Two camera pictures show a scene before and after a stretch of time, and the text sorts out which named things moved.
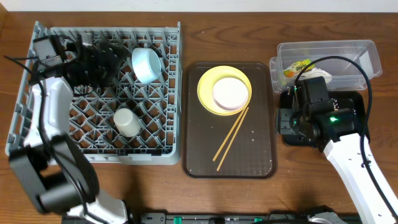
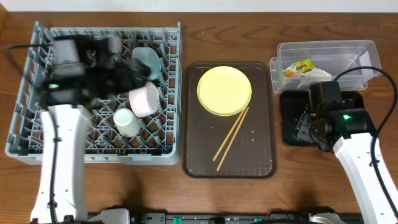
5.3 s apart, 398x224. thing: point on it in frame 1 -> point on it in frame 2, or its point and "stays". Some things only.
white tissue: [316, 72] stays
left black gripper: [94, 59] -> [125, 73]
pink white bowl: [230, 93] -> [144, 100]
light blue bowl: [147, 64] stays
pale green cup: [127, 123] stays
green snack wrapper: [296, 68] stays
